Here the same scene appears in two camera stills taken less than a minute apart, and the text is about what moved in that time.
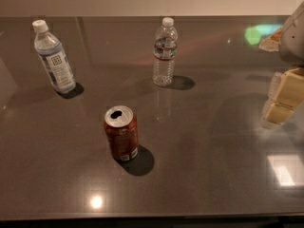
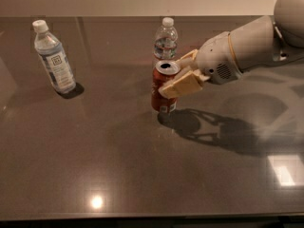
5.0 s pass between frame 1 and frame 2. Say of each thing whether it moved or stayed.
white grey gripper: moved
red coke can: moved
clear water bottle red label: stayed
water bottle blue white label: stayed
